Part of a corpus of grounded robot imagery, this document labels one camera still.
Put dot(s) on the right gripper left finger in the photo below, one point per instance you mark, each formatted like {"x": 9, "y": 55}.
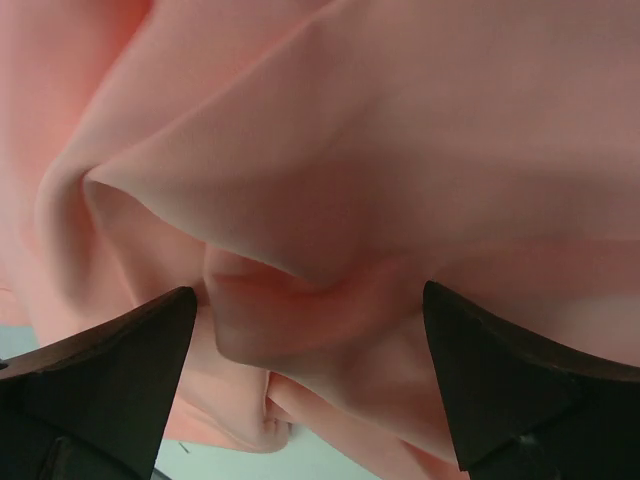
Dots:
{"x": 95, "y": 405}

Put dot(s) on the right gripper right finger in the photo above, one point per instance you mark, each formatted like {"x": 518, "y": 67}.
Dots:
{"x": 521, "y": 406}

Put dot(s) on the pink pleated skirt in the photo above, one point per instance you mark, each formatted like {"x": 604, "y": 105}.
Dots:
{"x": 306, "y": 167}

